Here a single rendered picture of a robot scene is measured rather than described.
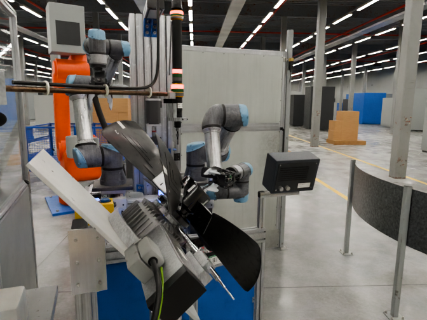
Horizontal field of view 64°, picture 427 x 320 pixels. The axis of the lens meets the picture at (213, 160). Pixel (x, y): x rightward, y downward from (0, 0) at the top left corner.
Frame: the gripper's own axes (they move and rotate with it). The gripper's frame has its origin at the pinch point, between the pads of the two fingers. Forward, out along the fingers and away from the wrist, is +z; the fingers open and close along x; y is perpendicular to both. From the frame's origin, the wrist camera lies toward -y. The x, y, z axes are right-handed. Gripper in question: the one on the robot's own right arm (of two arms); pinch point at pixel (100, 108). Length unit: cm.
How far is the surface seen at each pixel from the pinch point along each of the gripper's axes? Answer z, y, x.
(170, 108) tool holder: -1, -53, -22
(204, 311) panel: 104, -15, -47
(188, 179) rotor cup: 22, -62, -26
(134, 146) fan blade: 11, -54, -9
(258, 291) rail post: 98, -17, -77
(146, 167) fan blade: 18, -58, -12
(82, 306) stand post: 58, -67, 9
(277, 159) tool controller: 25, -20, -83
